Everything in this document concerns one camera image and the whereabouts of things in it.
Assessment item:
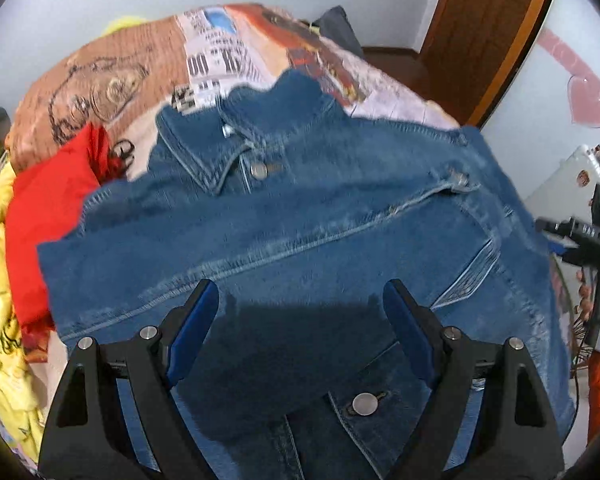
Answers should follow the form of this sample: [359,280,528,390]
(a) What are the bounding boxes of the yellow fuzzy item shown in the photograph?
[100,15,151,37]

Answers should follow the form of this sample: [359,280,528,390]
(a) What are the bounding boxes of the red cloth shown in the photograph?
[5,124,131,351]

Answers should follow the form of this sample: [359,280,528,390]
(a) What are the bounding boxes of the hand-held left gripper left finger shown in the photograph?
[37,279,220,480]

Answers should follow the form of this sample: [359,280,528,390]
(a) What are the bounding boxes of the white laptop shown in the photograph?
[522,144,600,251]

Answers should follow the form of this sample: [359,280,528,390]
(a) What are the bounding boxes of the yellow cartoon print cloth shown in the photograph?
[0,160,46,466]

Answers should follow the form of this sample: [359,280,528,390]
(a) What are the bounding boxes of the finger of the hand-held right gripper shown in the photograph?
[536,216,576,235]
[549,239,588,267]

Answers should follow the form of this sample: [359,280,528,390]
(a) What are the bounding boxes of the pink heart wall stickers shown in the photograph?
[537,27,600,146]

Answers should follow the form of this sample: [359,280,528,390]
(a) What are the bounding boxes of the newspaper print bed sheet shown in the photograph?
[5,4,588,461]

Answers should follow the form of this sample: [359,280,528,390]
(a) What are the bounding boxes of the dark grey pillow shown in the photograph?
[312,6,366,58]

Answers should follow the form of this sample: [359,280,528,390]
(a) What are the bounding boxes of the blue denim jacket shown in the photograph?
[36,69,578,480]

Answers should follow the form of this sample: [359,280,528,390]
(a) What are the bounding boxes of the brown wooden door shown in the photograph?
[415,0,563,128]

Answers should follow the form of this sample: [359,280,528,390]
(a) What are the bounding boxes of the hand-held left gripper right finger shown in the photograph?
[382,279,566,480]

